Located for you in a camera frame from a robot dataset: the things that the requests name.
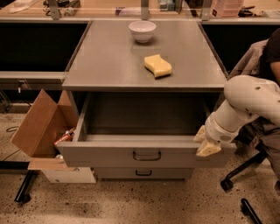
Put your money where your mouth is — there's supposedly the white ceramic bowl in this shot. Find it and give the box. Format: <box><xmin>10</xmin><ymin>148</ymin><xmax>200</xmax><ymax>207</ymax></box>
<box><xmin>129</xmin><ymin>20</ymin><xmax>157</xmax><ymax>43</ymax></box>

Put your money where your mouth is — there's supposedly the grey jacket on chair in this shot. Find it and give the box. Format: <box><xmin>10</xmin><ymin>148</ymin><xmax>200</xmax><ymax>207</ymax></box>
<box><xmin>229</xmin><ymin>40</ymin><xmax>268</xmax><ymax>78</ymax></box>

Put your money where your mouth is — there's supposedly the yellow sponge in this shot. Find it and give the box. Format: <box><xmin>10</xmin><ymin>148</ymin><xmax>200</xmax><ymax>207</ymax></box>
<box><xmin>144</xmin><ymin>54</ymin><xmax>172</xmax><ymax>78</ymax></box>

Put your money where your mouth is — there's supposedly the brown cardboard box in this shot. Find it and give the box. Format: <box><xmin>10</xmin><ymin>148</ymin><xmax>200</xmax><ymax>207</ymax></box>
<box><xmin>11</xmin><ymin>89</ymin><xmax>79</xmax><ymax>171</ymax></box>

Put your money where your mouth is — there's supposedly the black office chair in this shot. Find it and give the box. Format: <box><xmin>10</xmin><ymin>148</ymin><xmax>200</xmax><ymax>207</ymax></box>
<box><xmin>220</xmin><ymin>124</ymin><xmax>267</xmax><ymax>192</ymax></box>

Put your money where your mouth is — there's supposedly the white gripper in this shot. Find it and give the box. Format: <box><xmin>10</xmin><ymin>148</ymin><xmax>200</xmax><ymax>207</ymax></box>
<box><xmin>193</xmin><ymin>112</ymin><xmax>238</xmax><ymax>157</ymax></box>

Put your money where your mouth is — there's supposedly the grey drawer cabinet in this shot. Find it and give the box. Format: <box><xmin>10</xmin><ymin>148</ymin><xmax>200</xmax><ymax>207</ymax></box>
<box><xmin>61</xmin><ymin>19</ymin><xmax>231</xmax><ymax>181</ymax></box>

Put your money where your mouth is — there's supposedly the long grey workbench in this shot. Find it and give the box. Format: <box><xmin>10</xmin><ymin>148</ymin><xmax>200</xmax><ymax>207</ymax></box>
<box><xmin>0</xmin><ymin>0</ymin><xmax>280</xmax><ymax>91</ymax></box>

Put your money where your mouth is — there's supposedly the black table leg foot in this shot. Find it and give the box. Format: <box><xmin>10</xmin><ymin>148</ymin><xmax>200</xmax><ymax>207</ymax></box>
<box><xmin>14</xmin><ymin>171</ymin><xmax>36</xmax><ymax>204</ymax></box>

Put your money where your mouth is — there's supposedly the pink storage box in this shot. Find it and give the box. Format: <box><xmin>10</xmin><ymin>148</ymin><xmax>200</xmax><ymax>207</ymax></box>
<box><xmin>210</xmin><ymin>0</ymin><xmax>243</xmax><ymax>18</ymax></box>

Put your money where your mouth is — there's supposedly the seated person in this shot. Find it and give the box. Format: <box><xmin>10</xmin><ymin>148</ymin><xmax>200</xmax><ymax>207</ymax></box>
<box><xmin>250</xmin><ymin>27</ymin><xmax>280</xmax><ymax>196</ymax></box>

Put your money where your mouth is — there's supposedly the grey bottom drawer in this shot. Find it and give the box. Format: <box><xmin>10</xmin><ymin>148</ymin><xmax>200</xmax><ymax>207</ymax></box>
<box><xmin>94</xmin><ymin>168</ymin><xmax>193</xmax><ymax>179</ymax></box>

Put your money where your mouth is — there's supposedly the red soda can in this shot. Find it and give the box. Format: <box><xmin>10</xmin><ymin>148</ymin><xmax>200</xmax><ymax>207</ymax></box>
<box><xmin>53</xmin><ymin>129</ymin><xmax>74</xmax><ymax>146</ymax></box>

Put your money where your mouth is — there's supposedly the grey drawer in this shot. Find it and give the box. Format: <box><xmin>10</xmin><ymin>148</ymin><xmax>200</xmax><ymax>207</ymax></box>
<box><xmin>59</xmin><ymin>93</ymin><xmax>236</xmax><ymax>168</ymax></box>
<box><xmin>94</xmin><ymin>168</ymin><xmax>193</xmax><ymax>179</ymax></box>

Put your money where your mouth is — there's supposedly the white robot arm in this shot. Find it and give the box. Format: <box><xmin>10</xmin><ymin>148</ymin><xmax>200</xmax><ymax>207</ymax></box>
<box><xmin>194</xmin><ymin>75</ymin><xmax>280</xmax><ymax>157</ymax></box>

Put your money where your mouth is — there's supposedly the grey top drawer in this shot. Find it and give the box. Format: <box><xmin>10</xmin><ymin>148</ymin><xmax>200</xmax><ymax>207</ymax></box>
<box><xmin>59</xmin><ymin>93</ymin><xmax>236</xmax><ymax>168</ymax></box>

